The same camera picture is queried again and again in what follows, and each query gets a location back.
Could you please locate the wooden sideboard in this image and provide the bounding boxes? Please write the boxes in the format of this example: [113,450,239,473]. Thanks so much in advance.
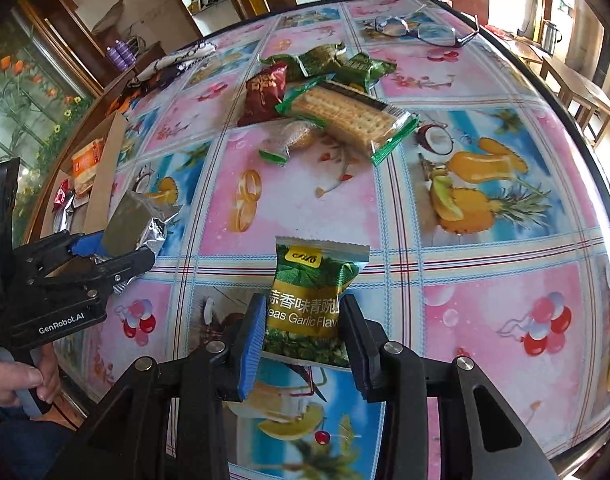
[92,42,167,100]

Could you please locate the clear sesame snack packet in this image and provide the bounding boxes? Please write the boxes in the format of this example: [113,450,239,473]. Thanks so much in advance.
[257,121,331,166]

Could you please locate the orange cracker packet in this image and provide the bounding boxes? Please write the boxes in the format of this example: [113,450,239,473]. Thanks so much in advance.
[71,139,106,196]

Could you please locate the printed scarf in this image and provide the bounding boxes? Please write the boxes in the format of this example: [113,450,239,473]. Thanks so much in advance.
[117,42,218,111]

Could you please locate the flower print glass panel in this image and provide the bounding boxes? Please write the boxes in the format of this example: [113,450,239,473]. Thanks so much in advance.
[0,15,93,241]

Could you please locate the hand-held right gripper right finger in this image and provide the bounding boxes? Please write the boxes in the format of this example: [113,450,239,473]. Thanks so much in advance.
[338,294,556,480]

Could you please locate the dark red snack packet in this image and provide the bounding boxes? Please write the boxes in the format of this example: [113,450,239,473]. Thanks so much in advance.
[237,61,291,128]

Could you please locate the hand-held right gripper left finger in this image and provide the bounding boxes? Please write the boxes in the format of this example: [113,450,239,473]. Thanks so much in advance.
[47,292,269,480]

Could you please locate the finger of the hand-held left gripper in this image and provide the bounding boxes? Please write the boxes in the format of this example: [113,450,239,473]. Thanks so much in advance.
[49,246,157,293]
[16,230,106,282]

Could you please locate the person's dark blue clothing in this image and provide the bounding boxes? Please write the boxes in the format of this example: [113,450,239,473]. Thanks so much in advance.
[0,402,86,480]

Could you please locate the wooden bench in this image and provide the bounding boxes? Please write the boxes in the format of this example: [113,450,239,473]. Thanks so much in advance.
[539,54,610,148]

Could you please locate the person's left hand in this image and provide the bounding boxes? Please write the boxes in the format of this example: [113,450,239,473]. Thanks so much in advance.
[0,345,62,409]

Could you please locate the green edged cracker packet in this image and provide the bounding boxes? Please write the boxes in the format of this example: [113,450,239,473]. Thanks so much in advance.
[276,80,420,167]

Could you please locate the tan woven fan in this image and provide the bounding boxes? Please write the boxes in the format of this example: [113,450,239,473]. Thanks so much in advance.
[92,0,126,36]

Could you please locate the cardboard box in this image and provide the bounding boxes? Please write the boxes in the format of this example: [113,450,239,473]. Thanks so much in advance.
[40,110,130,241]

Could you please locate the eyeglasses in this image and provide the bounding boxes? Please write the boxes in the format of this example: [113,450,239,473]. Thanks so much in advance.
[374,5,481,50]

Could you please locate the coiled dark cable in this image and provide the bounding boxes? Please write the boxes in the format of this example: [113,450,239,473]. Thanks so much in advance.
[121,34,148,58]

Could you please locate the steel kettle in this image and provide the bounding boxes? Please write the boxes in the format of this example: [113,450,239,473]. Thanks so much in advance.
[540,19,562,56]

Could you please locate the small silver foil packet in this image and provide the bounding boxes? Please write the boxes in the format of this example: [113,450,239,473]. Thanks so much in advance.
[101,190,182,293]

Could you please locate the red triangular snack packet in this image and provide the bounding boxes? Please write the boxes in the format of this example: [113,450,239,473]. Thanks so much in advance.
[52,180,74,211]

